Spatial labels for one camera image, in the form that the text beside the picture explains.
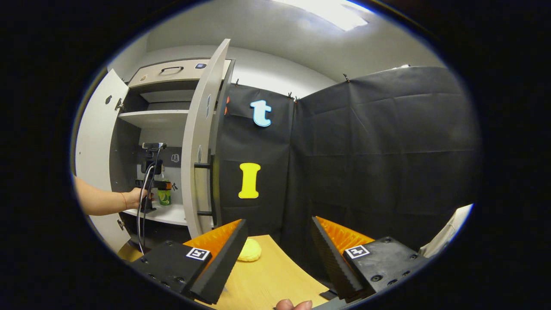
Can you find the green plastic bottle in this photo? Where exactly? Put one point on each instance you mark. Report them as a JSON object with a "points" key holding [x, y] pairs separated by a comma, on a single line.
{"points": [[164, 198]]}

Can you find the black backdrop cloth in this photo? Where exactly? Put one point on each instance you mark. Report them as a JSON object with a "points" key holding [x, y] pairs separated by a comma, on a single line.
{"points": [[387, 150]]}

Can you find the yellow soft lump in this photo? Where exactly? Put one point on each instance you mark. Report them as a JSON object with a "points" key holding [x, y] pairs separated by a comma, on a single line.
{"points": [[252, 250]]}

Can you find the grey cabinet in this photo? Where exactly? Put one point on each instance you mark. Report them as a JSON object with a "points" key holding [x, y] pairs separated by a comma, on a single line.
{"points": [[155, 117]]}

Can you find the white cloth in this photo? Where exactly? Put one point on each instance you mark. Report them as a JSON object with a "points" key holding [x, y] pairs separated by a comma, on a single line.
{"points": [[447, 230]]}

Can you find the long ceiling light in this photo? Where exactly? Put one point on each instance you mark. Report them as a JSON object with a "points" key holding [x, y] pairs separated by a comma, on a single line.
{"points": [[331, 13]]}

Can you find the grey cabinet drawer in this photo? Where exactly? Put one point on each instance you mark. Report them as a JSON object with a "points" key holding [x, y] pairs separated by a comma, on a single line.
{"points": [[181, 78]]}

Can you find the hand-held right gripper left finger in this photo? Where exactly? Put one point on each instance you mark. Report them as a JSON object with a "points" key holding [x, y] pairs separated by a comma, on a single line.
{"points": [[224, 258]]}

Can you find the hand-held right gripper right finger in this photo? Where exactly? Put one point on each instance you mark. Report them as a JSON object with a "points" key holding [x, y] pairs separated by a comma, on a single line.
{"points": [[331, 258]]}

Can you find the grey cabinet door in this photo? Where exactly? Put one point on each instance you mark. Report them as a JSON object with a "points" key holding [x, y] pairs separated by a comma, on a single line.
{"points": [[92, 142], [193, 142]]}

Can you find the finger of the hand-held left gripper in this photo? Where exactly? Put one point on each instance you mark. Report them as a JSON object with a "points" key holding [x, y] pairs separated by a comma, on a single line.
{"points": [[163, 185]]}

